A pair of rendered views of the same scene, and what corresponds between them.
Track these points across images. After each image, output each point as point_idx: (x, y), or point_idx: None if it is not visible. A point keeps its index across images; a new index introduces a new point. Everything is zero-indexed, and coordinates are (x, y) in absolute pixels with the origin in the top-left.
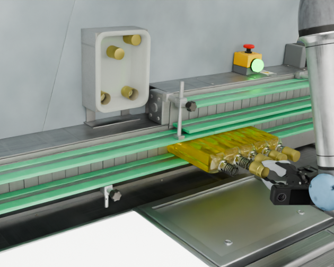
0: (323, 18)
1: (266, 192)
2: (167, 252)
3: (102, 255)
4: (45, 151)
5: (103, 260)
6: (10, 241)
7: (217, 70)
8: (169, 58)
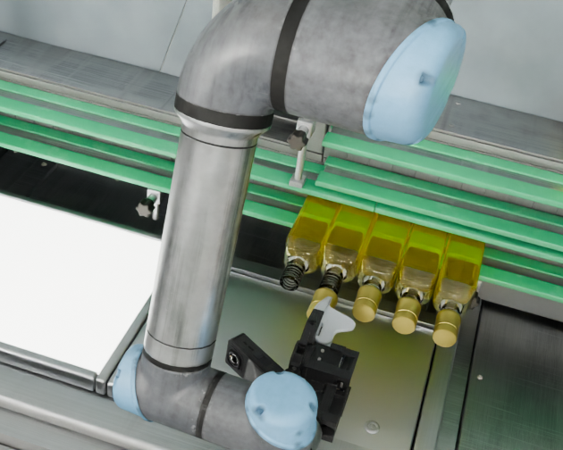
0: (181, 81)
1: (399, 362)
2: (100, 319)
3: (47, 266)
4: (103, 98)
5: (37, 271)
6: (42, 189)
7: (533, 108)
8: None
